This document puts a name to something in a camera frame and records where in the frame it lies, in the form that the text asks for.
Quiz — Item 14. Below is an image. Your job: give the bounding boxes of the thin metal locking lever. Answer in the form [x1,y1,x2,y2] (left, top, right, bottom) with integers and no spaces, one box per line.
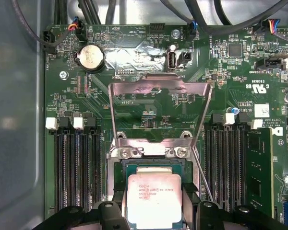
[191,146,218,203]

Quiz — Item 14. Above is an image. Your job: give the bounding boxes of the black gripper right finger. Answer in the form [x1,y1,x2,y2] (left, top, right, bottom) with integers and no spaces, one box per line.
[181,183,283,230]

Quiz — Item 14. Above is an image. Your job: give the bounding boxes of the green RAM stick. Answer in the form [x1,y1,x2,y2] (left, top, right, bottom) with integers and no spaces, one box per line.
[245,126,274,216]

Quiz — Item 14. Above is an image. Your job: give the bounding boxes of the multicolour wire black plug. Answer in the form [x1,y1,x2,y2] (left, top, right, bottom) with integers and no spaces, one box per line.
[67,19,87,43]
[253,19,288,45]

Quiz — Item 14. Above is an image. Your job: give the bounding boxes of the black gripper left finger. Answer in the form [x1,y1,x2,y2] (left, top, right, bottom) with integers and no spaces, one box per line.
[44,189,130,230]

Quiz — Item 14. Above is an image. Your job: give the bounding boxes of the black cable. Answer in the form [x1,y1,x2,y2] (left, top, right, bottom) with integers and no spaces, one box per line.
[78,0,103,24]
[54,0,64,24]
[105,0,122,23]

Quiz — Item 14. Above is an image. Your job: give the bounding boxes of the internal USB port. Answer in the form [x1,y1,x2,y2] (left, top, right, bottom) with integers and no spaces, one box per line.
[166,44,180,72]

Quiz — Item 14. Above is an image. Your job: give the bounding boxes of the silver coin cell battery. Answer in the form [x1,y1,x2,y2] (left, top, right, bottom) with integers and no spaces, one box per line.
[74,43,107,72]

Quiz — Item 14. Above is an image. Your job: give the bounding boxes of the green motherboard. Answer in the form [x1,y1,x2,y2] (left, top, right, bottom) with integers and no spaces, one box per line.
[44,23,288,230]

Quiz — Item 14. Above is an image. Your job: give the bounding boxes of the RAM slot white latches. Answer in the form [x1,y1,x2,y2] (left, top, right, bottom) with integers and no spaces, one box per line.
[73,117,86,209]
[217,112,236,214]
[45,117,65,216]

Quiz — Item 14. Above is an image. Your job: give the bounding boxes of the metal socket cover frame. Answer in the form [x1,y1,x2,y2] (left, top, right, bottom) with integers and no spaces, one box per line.
[107,73,214,159]

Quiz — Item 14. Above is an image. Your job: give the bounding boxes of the grey cable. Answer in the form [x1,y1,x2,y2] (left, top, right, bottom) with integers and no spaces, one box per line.
[11,0,57,55]

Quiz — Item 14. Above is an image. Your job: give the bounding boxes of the blue black wire plug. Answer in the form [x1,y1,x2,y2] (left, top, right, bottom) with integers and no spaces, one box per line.
[188,20,199,43]

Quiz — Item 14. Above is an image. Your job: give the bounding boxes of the silver topped CPU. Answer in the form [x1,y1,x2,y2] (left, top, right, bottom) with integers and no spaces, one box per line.
[123,163,184,230]

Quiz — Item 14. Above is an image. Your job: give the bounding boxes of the CPU socket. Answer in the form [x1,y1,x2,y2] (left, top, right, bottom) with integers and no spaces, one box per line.
[107,130,200,211]

